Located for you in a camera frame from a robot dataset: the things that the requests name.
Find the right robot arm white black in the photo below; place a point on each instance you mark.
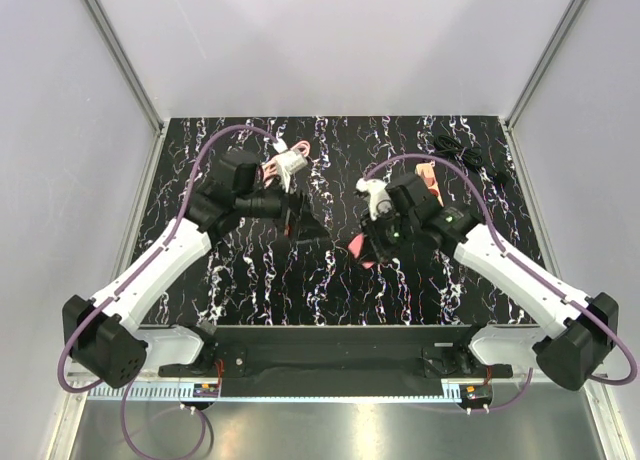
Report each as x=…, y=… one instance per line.
x=573, y=331

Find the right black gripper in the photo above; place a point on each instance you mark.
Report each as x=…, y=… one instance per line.
x=379, y=249

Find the wooden red socket power strip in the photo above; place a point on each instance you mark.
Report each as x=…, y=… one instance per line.
x=427, y=173

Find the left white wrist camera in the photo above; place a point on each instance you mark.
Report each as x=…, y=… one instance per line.
x=289, y=160

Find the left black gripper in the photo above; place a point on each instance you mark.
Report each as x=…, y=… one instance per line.
x=302, y=218

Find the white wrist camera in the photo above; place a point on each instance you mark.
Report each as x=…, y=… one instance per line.
x=289, y=160
x=378, y=199

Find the pink square charger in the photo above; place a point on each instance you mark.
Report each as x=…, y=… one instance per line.
x=356, y=248

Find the grey slotted cable duct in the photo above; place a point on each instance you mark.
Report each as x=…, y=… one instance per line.
x=159, y=391

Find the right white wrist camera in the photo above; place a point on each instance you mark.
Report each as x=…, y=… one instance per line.
x=378, y=199

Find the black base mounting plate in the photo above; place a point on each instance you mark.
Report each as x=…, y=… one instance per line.
x=245, y=351

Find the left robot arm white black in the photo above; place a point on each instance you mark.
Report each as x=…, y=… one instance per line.
x=105, y=335

